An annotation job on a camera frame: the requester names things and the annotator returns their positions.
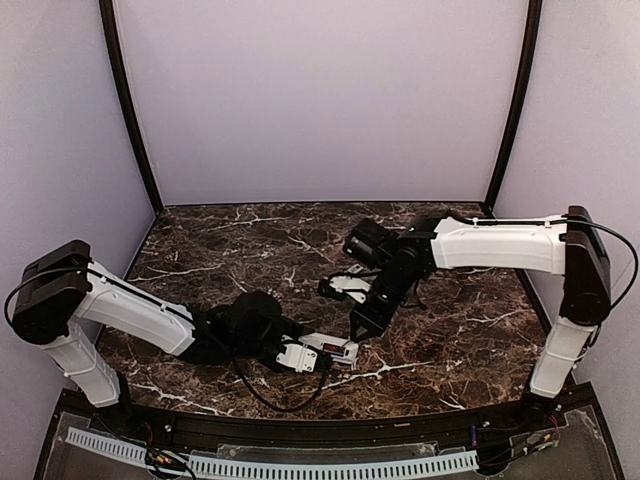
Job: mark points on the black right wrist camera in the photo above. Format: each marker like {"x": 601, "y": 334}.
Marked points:
{"x": 342, "y": 286}

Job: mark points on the black front table rail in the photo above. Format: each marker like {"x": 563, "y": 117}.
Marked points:
{"x": 499, "y": 427}

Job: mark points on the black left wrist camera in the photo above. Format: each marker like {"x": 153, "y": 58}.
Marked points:
{"x": 303, "y": 358}

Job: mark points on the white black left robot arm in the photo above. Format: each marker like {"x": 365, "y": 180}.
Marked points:
{"x": 67, "y": 285}

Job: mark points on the black enclosure frame post right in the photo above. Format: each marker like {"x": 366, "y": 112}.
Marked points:
{"x": 521, "y": 83}

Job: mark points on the white slotted cable duct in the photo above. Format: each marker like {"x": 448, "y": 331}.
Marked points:
{"x": 406, "y": 461}

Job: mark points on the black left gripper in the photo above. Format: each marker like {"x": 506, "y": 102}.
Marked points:
{"x": 289, "y": 342}

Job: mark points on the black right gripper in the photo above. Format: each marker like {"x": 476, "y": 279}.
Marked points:
{"x": 375, "y": 307}

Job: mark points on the black enclosure frame post left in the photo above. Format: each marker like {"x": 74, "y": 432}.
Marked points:
{"x": 127, "y": 107}

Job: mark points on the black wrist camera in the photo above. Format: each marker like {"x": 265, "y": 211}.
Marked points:
{"x": 303, "y": 358}
{"x": 342, "y": 286}

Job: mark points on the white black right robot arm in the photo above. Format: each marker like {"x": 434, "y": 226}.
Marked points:
{"x": 567, "y": 245}

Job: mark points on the black enclosure frame post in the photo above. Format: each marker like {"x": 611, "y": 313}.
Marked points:
{"x": 127, "y": 107}
{"x": 521, "y": 83}

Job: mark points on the white air conditioner remote control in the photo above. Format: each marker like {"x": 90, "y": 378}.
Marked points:
{"x": 341, "y": 350}

